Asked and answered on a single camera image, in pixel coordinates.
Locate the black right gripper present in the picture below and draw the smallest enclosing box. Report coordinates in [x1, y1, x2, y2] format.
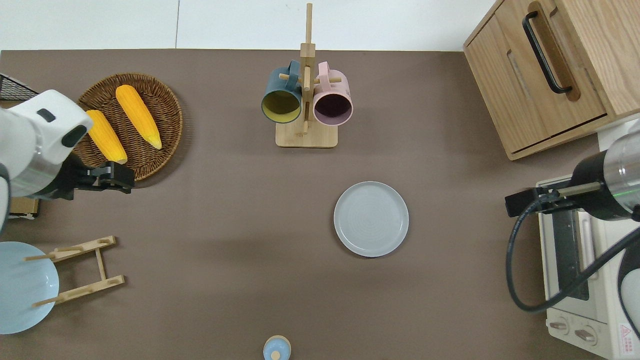
[504, 149, 632, 222]

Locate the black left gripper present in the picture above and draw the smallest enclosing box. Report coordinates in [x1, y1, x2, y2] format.
[46, 151, 136, 202]

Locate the gray round plate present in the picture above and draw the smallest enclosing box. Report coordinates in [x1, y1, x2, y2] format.
[333, 180, 410, 259]

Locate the wooden plate rack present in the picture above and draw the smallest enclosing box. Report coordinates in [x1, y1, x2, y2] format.
[23, 235, 126, 308]

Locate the light blue plate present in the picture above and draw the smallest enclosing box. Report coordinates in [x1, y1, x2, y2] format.
[0, 241, 60, 335]

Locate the yellow corn cob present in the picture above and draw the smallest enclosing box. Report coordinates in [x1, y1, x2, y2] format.
[85, 109, 129, 165]
[115, 84, 163, 151]

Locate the brown wicker basket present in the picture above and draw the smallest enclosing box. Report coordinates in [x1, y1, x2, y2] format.
[74, 72, 184, 182]

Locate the wooden cabinet box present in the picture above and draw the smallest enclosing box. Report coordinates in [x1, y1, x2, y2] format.
[462, 0, 640, 162]

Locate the wooden shelf base board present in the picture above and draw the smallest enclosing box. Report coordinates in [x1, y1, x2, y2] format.
[0, 197, 40, 220]

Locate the cream toaster oven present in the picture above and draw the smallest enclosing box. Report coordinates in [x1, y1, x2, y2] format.
[535, 174, 640, 360]

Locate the dark teal mug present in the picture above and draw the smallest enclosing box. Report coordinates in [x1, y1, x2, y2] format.
[260, 60, 304, 125]

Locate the wooden mug tree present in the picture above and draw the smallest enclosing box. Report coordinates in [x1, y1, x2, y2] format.
[275, 2, 344, 149]

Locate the pink mug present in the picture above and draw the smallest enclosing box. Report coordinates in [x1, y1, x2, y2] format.
[312, 61, 354, 127]

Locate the blue service bell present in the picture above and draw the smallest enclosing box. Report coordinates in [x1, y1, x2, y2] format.
[262, 335, 292, 360]

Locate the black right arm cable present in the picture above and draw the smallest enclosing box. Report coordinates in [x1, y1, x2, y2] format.
[505, 199, 640, 341]

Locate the wire grid storage shelf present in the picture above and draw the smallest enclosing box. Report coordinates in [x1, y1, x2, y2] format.
[0, 73, 40, 102]

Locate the black cabinet handle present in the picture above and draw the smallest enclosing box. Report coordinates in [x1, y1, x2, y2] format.
[522, 10, 574, 95]

